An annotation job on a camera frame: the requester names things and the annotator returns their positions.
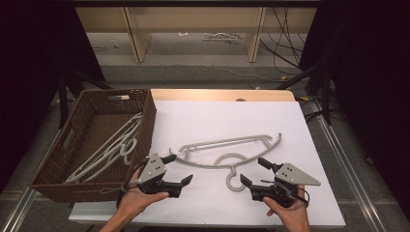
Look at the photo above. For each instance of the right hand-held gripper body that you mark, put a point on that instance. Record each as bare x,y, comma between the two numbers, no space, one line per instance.
293,176

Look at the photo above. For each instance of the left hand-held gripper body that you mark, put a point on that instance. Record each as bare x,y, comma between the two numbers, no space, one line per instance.
154,169

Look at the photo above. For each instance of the grey plastic clothes hanger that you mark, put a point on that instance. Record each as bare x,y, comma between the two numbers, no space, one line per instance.
106,159
116,137
225,141

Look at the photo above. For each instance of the brown wicker basket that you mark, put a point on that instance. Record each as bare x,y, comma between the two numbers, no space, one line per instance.
93,193

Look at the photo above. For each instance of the person's left hand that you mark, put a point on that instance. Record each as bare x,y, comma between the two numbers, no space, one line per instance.
135,201

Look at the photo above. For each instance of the person's right hand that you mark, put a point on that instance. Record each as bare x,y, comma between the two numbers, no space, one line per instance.
295,214

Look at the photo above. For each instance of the white table cover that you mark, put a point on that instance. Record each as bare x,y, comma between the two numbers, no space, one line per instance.
225,119

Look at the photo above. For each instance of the black metal stand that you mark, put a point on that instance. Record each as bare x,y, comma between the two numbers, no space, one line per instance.
64,93
324,83

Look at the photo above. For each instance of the black curtain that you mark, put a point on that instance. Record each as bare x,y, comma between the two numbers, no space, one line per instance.
370,80
29,64

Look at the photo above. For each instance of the wooden desk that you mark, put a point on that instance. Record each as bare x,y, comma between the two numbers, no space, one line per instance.
193,19

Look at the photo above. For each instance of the aluminium rail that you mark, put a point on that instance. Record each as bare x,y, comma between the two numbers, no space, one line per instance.
351,167
19,209

